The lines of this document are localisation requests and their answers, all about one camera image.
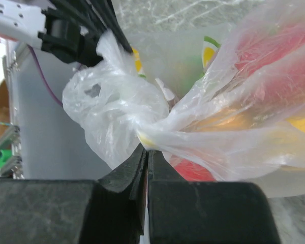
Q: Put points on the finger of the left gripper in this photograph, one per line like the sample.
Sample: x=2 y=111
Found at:
x=107 y=20

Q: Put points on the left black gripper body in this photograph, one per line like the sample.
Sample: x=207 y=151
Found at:
x=62 y=37

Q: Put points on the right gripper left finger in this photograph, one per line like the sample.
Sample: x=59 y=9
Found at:
x=126 y=181

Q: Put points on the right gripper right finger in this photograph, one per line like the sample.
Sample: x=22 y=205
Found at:
x=160 y=170

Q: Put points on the clear plastic bag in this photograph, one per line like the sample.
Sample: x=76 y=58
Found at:
x=151 y=97

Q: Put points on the fake orange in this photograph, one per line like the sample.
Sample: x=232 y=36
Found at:
x=235 y=119

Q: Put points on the yellow fake banana bunch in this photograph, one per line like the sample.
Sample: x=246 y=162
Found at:
x=297 y=122

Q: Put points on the pink fake dragon fruit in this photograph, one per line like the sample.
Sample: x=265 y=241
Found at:
x=271 y=71

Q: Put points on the bright red fake apple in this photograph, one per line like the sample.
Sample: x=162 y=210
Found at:
x=190 y=170

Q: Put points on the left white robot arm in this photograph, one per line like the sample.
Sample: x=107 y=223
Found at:
x=23 y=22

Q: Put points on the aluminium rail frame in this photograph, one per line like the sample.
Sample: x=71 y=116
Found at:
x=10 y=147

